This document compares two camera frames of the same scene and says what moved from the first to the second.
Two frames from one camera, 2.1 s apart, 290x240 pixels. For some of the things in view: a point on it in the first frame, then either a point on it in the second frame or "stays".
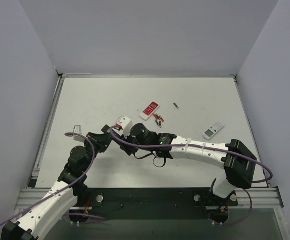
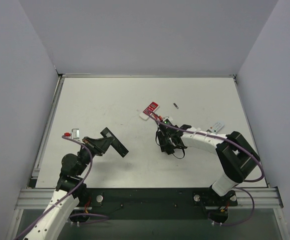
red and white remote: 149,110 stays
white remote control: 211,131 stays
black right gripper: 127,146 to 166,141
